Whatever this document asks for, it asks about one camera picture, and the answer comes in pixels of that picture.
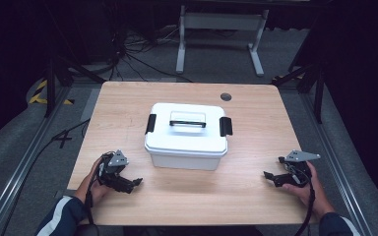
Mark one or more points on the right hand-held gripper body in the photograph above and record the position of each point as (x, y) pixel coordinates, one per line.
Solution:
(297, 168)

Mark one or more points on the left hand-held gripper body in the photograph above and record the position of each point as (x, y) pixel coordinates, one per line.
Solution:
(113, 165)

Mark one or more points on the white plastic storage box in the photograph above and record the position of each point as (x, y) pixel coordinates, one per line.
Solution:
(183, 161)

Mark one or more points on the white box lid black latches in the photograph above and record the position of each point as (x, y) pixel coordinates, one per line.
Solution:
(185, 141)

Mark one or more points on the person's left hand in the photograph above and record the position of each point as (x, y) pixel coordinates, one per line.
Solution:
(93, 188)

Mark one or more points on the person's right hand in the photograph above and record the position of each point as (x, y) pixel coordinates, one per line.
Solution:
(311, 196)

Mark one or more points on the black floor tape mark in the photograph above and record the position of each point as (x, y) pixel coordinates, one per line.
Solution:
(62, 137)

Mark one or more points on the black tripod stand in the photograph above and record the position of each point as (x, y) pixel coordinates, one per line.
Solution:
(318, 88)
(50, 85)

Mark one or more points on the grey round table grommet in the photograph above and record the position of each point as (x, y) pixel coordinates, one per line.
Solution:
(225, 96)

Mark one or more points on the yellow black floor tape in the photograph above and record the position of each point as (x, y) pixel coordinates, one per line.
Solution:
(36, 96)

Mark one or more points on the grey metal floor rail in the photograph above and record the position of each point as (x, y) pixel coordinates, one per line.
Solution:
(341, 170)
(19, 170)

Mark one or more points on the white metal desk frame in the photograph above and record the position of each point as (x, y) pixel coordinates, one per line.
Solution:
(221, 21)

